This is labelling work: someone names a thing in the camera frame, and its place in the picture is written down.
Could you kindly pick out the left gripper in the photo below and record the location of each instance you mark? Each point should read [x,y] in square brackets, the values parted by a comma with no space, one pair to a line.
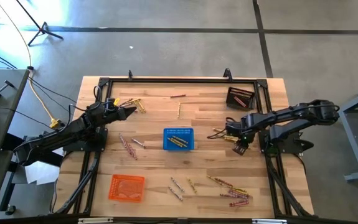
[114,115]

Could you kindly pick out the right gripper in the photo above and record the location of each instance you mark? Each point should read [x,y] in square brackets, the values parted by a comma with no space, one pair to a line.
[245,137]

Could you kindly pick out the blue plastic basket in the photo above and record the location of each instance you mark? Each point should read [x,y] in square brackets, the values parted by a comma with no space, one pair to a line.
[166,132]

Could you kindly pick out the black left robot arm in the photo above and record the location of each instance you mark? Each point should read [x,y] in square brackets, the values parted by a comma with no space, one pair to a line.
[57,137]

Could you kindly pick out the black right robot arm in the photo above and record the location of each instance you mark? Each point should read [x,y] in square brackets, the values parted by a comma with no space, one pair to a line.
[290,113]

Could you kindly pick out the black plastic basket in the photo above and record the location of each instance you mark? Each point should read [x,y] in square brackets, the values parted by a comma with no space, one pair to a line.
[231,102]

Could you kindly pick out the orange plastic basket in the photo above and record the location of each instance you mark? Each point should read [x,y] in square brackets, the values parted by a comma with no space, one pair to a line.
[125,188]

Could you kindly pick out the black tripod stand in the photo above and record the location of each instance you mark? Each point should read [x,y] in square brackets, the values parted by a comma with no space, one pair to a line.
[42,30]

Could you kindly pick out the black desk crossbar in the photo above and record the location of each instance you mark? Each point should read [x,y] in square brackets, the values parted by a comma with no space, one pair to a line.
[9,141]

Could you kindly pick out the black caster wheel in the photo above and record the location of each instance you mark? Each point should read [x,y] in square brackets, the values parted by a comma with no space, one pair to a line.
[10,210]

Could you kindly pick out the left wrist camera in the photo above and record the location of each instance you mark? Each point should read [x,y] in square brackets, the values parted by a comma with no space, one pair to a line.
[111,105]

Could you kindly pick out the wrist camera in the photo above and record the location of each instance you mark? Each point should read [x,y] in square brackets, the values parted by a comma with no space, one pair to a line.
[111,105]
[234,128]

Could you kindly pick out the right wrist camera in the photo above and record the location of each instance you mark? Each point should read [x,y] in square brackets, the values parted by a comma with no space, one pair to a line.
[234,128]

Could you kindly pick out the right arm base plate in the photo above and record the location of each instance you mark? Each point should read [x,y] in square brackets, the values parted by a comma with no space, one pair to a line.
[264,146]

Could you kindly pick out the black frame bracket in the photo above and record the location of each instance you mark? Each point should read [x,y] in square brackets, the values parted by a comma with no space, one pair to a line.
[130,74]
[228,74]

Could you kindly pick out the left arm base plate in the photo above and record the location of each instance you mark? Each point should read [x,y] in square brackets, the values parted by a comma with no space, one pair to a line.
[102,144]

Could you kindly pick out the black aluminium table frame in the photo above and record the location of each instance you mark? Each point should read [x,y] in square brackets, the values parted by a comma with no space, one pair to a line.
[181,80]

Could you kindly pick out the silver metal bracket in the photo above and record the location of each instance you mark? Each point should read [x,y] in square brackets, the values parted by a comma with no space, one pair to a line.
[269,221]
[94,220]

